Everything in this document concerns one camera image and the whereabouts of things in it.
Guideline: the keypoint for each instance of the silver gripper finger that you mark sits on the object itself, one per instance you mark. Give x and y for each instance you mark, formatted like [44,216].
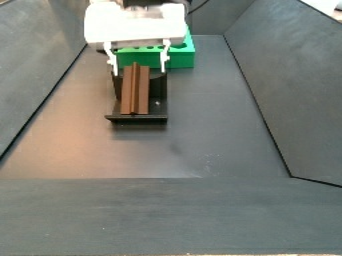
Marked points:
[163,55]
[112,59]

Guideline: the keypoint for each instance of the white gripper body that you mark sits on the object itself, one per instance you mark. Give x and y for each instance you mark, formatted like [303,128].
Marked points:
[133,23]

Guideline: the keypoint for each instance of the brown star prism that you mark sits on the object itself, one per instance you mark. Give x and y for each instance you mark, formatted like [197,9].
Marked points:
[135,89]

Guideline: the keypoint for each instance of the black cradle fixture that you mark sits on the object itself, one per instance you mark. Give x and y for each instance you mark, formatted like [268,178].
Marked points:
[156,101]

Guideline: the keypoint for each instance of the green shape sorter block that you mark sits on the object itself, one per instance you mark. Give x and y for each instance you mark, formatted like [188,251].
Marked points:
[147,56]

